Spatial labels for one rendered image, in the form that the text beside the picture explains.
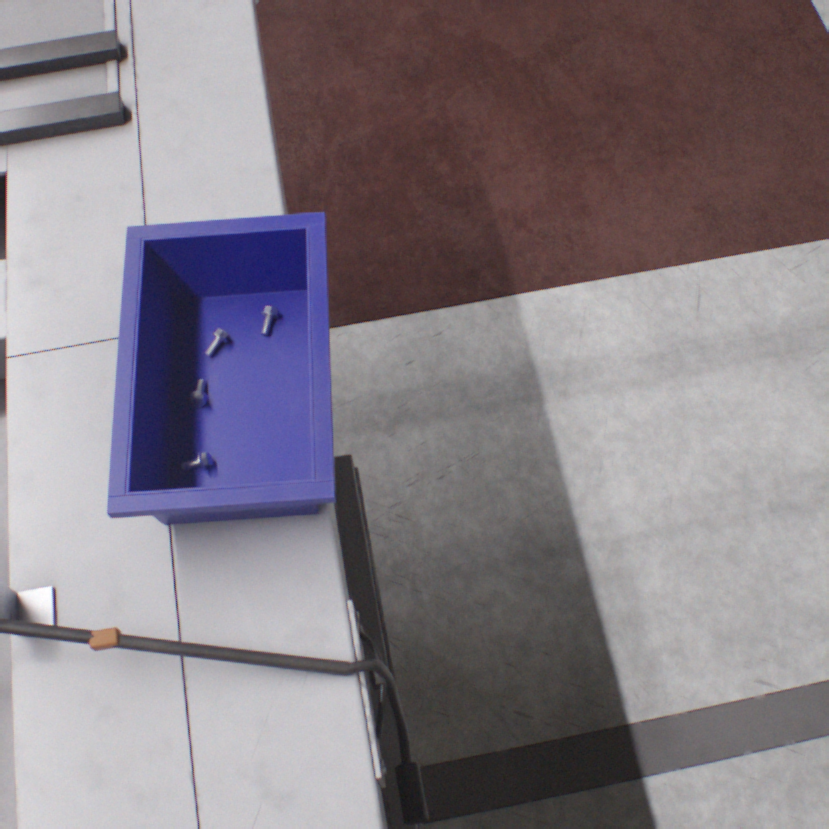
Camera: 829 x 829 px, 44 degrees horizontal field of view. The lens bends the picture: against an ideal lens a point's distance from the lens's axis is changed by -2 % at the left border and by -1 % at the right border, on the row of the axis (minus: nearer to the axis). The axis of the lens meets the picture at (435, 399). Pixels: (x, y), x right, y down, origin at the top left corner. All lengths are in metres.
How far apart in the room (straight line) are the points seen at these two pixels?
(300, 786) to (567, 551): 0.99
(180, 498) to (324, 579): 0.12
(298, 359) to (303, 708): 0.27
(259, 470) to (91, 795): 0.25
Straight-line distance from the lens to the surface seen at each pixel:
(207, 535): 0.79
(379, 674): 0.76
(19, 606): 0.81
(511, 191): 1.98
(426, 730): 1.59
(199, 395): 0.82
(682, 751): 1.61
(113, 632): 0.74
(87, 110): 1.01
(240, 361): 0.84
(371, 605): 1.19
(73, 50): 1.07
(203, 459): 0.80
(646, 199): 2.00
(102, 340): 0.88
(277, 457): 0.80
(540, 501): 1.69
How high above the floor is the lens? 1.56
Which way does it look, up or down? 63 degrees down
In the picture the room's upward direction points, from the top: 1 degrees counter-clockwise
